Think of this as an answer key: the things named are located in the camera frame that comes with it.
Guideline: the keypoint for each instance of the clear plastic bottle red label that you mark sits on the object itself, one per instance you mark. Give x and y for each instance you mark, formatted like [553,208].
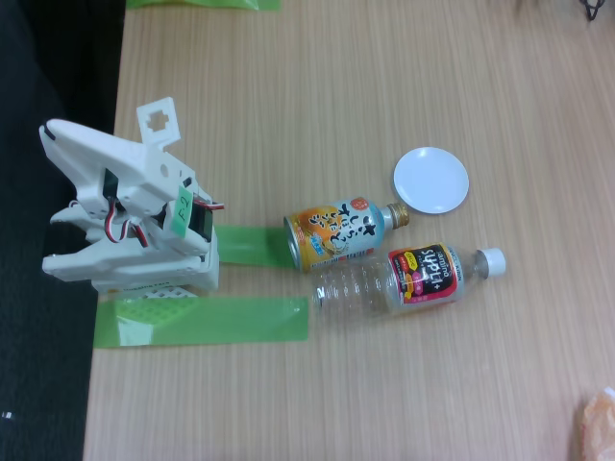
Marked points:
[355,293]

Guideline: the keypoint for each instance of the orange drink bottle can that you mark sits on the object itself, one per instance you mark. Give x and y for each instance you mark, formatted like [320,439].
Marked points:
[336,235]

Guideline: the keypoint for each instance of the long green tape strip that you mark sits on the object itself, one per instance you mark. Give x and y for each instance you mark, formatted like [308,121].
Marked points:
[240,322]

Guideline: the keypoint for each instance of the green tape at table edge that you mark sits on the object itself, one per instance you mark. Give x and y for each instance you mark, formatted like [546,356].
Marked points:
[216,4]

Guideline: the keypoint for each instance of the small white round plate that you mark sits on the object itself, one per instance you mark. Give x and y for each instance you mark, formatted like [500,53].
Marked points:
[432,180]

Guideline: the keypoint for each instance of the orange plastic bag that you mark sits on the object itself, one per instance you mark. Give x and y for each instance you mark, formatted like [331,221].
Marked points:
[600,427]

